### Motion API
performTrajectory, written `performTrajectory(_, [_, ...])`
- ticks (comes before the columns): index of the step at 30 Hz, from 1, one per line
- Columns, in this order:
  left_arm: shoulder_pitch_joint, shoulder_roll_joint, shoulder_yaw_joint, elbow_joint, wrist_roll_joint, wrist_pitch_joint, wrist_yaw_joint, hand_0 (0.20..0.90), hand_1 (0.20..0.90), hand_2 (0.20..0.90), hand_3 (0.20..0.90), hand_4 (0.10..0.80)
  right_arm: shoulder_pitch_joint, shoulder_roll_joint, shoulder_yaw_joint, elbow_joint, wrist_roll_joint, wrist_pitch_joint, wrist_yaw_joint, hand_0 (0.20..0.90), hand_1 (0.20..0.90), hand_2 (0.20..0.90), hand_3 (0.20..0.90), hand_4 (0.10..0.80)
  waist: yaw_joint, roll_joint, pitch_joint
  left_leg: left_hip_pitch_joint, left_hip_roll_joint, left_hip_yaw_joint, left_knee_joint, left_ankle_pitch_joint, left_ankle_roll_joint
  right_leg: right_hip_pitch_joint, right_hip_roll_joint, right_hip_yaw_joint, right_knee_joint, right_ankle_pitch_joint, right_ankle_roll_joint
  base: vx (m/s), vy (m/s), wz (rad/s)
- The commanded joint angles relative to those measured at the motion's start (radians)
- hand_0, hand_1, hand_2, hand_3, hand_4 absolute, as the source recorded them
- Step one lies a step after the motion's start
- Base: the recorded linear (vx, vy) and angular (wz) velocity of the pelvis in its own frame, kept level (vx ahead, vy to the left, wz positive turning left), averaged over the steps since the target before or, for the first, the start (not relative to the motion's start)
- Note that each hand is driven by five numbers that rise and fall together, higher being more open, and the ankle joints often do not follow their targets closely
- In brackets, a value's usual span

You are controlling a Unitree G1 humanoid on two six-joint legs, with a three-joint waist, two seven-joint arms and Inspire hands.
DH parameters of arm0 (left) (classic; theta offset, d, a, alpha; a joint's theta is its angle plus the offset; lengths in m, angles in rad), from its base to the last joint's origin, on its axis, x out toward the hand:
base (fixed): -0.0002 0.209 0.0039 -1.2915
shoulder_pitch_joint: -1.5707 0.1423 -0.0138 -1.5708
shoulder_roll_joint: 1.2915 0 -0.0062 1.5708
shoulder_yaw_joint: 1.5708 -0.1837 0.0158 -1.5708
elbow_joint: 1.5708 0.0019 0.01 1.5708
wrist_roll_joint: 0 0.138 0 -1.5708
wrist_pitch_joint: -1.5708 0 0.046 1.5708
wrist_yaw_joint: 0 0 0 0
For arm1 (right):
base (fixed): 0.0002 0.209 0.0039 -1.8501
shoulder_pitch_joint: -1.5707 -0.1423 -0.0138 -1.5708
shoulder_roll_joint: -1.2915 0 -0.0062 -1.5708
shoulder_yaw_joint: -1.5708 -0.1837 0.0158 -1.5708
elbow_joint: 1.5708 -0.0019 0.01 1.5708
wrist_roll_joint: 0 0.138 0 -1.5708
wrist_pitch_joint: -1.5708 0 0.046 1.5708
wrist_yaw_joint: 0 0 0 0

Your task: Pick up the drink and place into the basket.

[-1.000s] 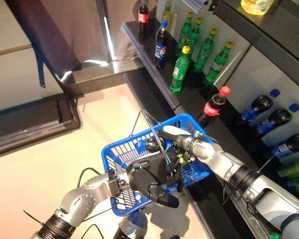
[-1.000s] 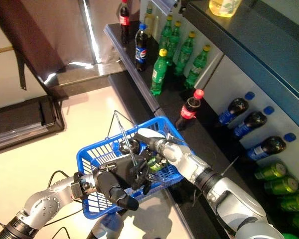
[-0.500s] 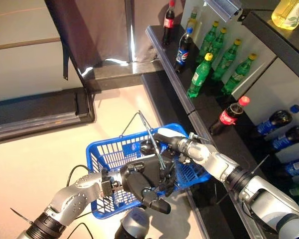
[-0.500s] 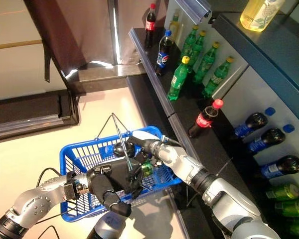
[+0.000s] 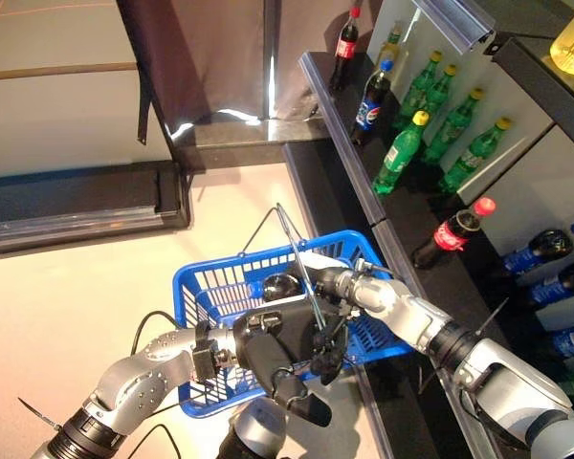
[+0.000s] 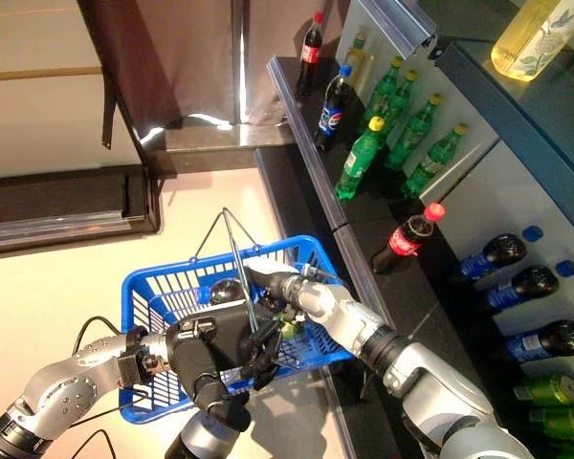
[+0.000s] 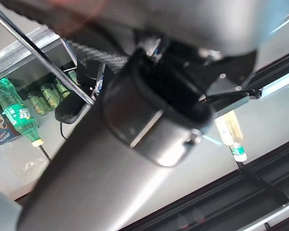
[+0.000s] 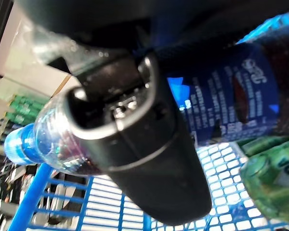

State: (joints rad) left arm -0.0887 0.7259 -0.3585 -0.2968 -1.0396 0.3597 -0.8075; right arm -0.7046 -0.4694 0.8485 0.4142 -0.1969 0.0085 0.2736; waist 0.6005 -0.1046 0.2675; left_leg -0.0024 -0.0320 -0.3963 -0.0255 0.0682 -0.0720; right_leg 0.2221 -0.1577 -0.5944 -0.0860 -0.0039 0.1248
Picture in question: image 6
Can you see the black product shelf board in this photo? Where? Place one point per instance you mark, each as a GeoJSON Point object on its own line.
{"type": "Point", "coordinates": [411, 296]}

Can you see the green drink can pack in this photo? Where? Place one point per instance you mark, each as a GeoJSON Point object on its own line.
{"type": "Point", "coordinates": [292, 330]}

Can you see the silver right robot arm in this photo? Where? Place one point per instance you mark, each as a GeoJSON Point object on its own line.
{"type": "Point", "coordinates": [411, 363]}

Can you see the blue plastic shopping basket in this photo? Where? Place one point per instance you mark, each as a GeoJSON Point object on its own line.
{"type": "Point", "coordinates": [325, 357]}

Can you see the large yellow oil bottle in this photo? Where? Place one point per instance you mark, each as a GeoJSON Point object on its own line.
{"type": "Point", "coordinates": [521, 48]}

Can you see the yellow tea bottle green cap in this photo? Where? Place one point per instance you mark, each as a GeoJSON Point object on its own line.
{"type": "Point", "coordinates": [359, 67]}

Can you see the Pepsi cola bottle blue cap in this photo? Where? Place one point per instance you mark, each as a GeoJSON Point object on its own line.
{"type": "Point", "coordinates": [227, 291]}
{"type": "Point", "coordinates": [526, 287]}
{"type": "Point", "coordinates": [497, 255]}
{"type": "Point", "coordinates": [550, 342]}

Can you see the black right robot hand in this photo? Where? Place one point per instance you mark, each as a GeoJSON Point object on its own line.
{"type": "Point", "coordinates": [282, 287]}

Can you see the Pepsi bottle with globe logo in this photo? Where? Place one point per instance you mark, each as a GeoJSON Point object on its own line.
{"type": "Point", "coordinates": [330, 119]}

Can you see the black corner shelving unit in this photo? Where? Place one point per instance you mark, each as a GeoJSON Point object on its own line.
{"type": "Point", "coordinates": [52, 196]}

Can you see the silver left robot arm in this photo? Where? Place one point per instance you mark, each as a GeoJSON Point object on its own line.
{"type": "Point", "coordinates": [62, 382]}

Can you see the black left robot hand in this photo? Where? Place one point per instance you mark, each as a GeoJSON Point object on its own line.
{"type": "Point", "coordinates": [205, 344]}

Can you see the Coca-Cola bottle red cap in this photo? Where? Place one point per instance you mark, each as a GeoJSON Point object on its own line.
{"type": "Point", "coordinates": [311, 50]}
{"type": "Point", "coordinates": [404, 241]}

